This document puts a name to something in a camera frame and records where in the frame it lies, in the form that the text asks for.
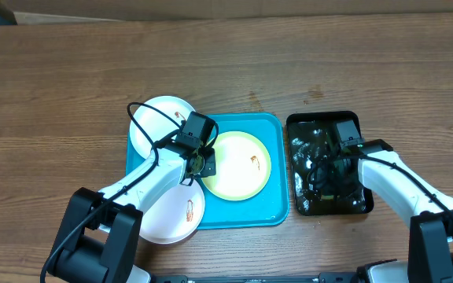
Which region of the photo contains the green rimmed plate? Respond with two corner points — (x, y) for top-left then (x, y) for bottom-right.
(202, 131), (271, 201)

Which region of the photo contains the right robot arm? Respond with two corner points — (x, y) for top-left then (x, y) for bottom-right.
(312, 138), (453, 282)

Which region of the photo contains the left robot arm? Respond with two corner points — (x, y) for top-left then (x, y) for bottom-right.
(40, 142), (215, 282)

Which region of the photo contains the black water tray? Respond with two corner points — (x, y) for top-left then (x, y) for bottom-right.
(286, 111), (374, 216)

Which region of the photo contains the teal plastic tray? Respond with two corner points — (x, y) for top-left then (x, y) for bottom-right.
(125, 112), (291, 230)

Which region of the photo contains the white plate top left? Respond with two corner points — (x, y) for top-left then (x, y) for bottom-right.
(129, 96), (195, 158)

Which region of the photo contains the white plate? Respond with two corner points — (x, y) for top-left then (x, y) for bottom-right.
(139, 182), (205, 244)
(129, 96), (195, 158)

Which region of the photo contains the white plate bottom left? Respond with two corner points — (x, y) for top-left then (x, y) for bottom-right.
(139, 182), (205, 244)

